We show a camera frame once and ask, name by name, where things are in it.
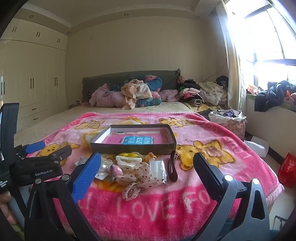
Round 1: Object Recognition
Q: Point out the pink printed bear blanket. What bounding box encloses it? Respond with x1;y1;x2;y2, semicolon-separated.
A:
14;111;285;241

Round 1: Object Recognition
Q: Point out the peach floral cloth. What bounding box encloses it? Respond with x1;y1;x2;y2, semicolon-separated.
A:
121;79;153;110

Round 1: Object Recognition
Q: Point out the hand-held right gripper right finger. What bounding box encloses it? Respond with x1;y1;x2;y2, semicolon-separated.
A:
192;152;271;241

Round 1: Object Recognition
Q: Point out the pile of mixed clothes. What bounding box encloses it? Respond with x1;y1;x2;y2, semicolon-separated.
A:
178;76;228;109

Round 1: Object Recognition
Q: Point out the cream curtain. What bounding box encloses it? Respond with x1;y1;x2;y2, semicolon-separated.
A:
216;0;247;112

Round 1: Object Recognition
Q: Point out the pink quilt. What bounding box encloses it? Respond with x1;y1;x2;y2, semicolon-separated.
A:
90;83;130;108

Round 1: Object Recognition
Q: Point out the clear packet of white accessories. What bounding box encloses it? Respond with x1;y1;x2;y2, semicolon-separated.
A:
95;158;116;180

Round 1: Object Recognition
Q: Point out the pile of clothes on bed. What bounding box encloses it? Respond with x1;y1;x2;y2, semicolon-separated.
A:
82;68;181;102

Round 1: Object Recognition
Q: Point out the pink fleece garment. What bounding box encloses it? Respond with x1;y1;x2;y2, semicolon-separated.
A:
159;89;180;102

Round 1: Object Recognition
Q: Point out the polka dot fabric bow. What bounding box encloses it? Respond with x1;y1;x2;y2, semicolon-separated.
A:
112;162;167;202

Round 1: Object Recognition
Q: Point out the bed with cream sheet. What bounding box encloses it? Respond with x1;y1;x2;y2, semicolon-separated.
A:
14;101;232;144

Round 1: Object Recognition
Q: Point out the clear plastic bag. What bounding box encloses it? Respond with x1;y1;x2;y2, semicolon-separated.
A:
149;159;167;184

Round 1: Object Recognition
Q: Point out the striped garment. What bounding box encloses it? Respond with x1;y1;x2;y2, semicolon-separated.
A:
187;98;205;107

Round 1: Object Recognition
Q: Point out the white hair claw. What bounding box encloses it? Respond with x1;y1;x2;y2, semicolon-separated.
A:
115;155;142;166

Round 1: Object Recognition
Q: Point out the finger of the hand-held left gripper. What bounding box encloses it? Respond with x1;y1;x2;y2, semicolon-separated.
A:
14;141;46;158
20;145;73;166

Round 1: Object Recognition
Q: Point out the white box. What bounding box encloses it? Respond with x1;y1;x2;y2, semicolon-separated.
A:
244;136;270;158

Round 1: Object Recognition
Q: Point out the dark brown hair clip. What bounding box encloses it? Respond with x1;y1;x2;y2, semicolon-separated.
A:
167;150;179;182

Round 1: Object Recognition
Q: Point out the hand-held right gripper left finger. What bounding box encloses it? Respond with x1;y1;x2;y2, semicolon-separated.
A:
24;152;104;241

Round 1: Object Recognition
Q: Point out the teal floral quilt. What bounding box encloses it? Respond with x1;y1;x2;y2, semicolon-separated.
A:
106;75;163;107

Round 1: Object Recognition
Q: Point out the shallow brown cardboard box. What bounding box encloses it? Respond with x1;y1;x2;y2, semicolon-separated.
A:
90;124;177;155

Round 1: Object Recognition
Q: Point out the yellow printed sheet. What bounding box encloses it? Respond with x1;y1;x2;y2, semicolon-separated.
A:
185;102;228;113

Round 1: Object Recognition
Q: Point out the orange patterned garment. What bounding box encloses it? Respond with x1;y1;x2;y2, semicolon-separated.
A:
283;90;296;106

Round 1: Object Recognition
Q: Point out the dark garment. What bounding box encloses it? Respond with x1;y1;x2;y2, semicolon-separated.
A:
216;75;229;88

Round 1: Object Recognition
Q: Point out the cream wardrobe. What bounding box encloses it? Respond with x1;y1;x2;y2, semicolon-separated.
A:
0;17;68;132

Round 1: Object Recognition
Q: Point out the window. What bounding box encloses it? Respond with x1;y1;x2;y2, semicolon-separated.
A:
227;0;296;94

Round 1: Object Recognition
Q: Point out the floral laundry basket with clothes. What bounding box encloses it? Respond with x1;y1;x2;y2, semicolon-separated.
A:
208;109;247;141

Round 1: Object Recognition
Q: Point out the pink fluffy hair tie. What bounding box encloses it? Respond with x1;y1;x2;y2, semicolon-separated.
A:
112;165;124;184

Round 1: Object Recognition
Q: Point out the dark padded jacket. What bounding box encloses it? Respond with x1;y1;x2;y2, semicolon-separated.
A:
254;80;296;113

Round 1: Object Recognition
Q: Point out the person's left hand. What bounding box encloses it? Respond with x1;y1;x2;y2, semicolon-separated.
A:
0;191;18;230

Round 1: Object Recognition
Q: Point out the red plastic bag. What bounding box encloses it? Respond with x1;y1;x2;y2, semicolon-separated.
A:
277;152;296;188

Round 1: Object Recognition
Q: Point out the white garment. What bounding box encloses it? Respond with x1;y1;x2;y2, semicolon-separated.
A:
199;82;227;105

